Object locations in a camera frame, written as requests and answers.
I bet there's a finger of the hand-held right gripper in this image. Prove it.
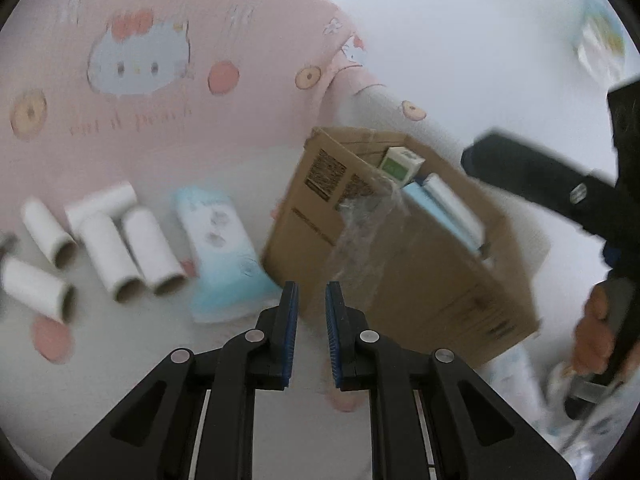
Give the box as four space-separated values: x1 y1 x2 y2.
460 127 622 237

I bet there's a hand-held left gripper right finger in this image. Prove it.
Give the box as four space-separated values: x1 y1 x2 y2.
325 281 577 480

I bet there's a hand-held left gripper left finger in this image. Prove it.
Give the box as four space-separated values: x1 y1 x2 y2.
50 281 300 480

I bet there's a light blue tissue packet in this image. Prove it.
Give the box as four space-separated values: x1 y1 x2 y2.
173 186 283 323

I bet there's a brown cardboard box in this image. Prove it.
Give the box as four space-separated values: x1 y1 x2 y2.
262 126 543 368

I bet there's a white paper tube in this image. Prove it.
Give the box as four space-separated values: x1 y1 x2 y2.
80 211 146 303
0 256 76 323
65 182 136 233
22 197 78 268
122 208 187 296

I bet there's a person's right hand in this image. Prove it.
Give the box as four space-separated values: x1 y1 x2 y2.
571 284 616 377

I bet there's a white spiral notebook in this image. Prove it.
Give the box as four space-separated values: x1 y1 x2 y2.
422 173 486 246

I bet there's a green and white carton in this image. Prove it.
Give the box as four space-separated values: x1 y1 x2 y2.
377 146 426 186

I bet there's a white printed plastic bag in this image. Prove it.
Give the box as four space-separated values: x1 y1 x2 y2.
482 347 608 476

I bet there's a pink cat print blanket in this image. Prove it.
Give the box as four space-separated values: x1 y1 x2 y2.
0 0 430 241

